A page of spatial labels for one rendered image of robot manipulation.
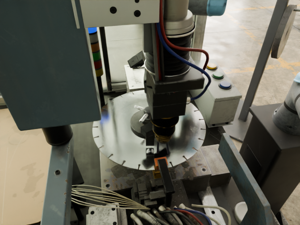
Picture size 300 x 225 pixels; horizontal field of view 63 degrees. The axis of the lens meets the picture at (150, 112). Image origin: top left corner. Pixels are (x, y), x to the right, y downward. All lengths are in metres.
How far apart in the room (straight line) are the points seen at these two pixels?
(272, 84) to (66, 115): 2.60
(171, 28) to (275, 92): 2.41
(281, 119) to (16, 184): 0.99
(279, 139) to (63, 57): 0.91
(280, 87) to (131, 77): 2.04
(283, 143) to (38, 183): 0.89
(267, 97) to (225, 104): 1.66
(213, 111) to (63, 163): 0.61
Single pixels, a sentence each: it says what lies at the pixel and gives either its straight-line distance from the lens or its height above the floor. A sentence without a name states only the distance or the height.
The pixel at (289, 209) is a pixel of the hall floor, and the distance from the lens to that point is 1.84.
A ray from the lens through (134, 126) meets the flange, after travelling 0.70.
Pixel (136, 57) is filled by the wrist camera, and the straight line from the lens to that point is 0.73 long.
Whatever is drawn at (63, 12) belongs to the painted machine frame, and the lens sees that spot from 0.28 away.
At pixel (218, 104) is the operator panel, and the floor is 0.87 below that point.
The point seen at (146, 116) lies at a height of 1.00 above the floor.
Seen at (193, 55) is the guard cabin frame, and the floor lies 0.91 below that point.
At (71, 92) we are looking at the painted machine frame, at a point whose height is 1.27.
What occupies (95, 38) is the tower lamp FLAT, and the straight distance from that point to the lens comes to 0.84.
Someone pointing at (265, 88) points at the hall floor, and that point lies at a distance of 2.74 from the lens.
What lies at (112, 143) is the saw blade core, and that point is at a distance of 0.68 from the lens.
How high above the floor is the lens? 1.45
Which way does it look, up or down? 42 degrees down
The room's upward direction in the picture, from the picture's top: straight up
